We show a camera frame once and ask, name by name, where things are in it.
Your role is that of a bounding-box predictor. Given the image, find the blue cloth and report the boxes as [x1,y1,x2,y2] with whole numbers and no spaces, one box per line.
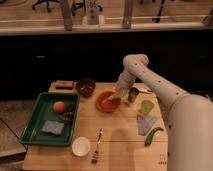
[137,115,157,136]

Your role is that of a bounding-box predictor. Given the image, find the dark maroon bowl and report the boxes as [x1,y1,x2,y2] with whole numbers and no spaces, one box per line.
[75,78,96,97]

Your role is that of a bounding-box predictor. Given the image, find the green pepper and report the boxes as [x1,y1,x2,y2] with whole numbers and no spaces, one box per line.
[144,127,164,147]

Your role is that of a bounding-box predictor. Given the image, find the dark red grapes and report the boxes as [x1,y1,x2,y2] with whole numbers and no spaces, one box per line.
[63,104,75,123]

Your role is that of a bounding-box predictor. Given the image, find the wooden block with black top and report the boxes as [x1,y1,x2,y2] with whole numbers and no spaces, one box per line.
[55,80,74,90]

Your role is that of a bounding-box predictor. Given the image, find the blue sponge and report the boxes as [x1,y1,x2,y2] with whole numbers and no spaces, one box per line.
[42,120,64,135]

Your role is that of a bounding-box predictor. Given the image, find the green plastic cup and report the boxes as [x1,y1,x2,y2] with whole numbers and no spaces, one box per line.
[140,100,154,116]

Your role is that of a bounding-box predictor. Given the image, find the yellow banana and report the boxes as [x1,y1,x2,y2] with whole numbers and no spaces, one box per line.
[107,92,121,100]

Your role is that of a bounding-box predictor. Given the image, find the red bowl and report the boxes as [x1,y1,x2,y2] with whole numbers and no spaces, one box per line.
[95,91,121,113]

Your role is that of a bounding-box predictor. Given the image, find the metal cup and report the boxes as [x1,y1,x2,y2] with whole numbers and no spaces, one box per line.
[127,87,139,103]

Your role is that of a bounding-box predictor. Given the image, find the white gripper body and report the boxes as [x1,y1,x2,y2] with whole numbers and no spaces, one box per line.
[115,72,132,97]

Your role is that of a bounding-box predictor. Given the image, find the orange fruit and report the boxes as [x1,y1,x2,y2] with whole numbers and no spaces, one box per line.
[53,101,65,113]

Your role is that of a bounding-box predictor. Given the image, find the black cable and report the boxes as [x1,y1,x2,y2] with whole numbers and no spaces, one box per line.
[0,118,28,153]

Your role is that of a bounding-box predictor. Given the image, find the metal fork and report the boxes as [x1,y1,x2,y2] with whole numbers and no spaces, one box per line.
[91,128,104,164]

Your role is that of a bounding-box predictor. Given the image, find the green plastic tray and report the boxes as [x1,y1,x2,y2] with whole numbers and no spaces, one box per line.
[20,92,80,147]

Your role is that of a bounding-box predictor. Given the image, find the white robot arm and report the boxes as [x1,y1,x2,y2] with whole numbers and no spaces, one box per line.
[116,54,213,171]

